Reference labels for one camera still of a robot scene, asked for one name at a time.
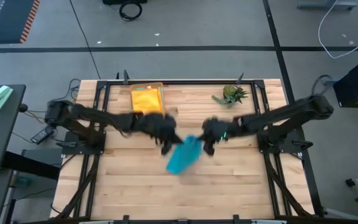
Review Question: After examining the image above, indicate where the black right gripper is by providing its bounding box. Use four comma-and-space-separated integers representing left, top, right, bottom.
196, 116, 239, 157

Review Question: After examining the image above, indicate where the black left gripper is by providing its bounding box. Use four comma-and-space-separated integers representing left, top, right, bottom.
135, 112, 185, 156

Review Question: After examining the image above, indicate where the teal microfiber towel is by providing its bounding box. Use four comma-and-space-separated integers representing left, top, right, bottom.
165, 134, 204, 176

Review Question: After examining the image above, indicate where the orange microfiber towel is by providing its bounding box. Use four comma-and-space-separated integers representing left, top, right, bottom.
131, 88, 165, 115

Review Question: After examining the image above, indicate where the small potted succulent plant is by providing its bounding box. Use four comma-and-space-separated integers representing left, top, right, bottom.
211, 84, 250, 108

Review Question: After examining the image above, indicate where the orange translucent plastic bin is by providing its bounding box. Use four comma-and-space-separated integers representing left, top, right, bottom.
129, 82, 167, 116

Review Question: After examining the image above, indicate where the black power adapter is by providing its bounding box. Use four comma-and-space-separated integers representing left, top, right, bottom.
29, 126, 55, 145

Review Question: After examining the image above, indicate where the gray desk foot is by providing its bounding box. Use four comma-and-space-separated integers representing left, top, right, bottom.
321, 75, 341, 86
296, 0, 358, 10

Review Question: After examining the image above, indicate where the black equipment box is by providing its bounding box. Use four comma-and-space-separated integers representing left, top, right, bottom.
102, 0, 148, 6

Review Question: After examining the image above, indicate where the black mat with orange stripes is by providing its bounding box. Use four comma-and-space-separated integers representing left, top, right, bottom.
0, 0, 42, 44

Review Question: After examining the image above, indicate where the black aluminium table frame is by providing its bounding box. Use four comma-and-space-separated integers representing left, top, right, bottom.
54, 70, 326, 224

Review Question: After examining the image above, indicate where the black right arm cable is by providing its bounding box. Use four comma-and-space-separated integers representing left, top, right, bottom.
311, 74, 334, 96

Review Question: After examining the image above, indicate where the yellow power cable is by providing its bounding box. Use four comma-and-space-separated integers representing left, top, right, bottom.
26, 99, 76, 124

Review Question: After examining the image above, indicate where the coiled black cable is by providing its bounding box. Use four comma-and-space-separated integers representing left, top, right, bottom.
118, 1, 143, 22

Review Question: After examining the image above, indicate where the white cable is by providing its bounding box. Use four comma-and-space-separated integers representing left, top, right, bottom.
318, 0, 358, 59

